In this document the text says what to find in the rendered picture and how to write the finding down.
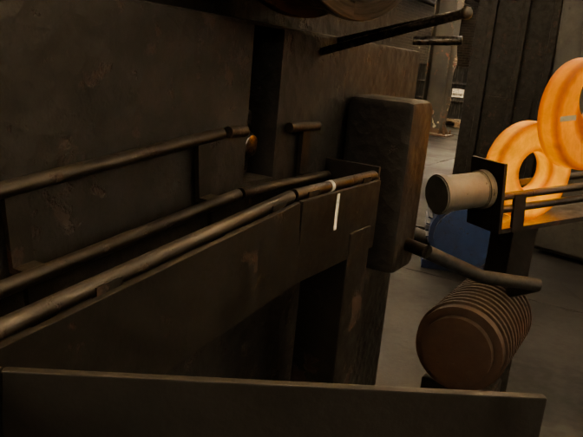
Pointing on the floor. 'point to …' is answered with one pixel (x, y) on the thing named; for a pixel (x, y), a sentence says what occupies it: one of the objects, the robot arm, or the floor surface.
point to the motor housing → (471, 336)
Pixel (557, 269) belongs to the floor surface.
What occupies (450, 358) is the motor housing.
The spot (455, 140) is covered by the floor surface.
